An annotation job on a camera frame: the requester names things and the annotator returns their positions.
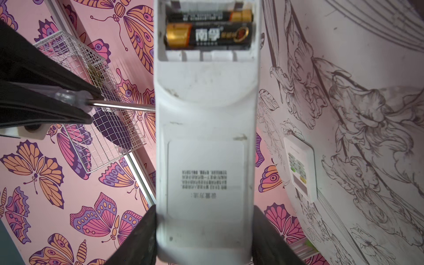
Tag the white remote control far left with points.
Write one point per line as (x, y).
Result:
(302, 168)

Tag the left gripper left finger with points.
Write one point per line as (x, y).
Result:
(140, 247)

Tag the white wire basket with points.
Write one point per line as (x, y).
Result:
(83, 146)

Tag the clear handle screwdriver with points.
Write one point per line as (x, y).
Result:
(99, 103)

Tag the purple object in basket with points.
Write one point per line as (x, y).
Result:
(112, 128)

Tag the white remote control with batteries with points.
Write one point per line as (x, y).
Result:
(206, 104)

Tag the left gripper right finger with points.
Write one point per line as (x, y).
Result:
(268, 247)

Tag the black gold AAA battery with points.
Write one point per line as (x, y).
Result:
(208, 34)
(245, 15)

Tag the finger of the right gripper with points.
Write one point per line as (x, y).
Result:
(30, 104)
(22, 62)

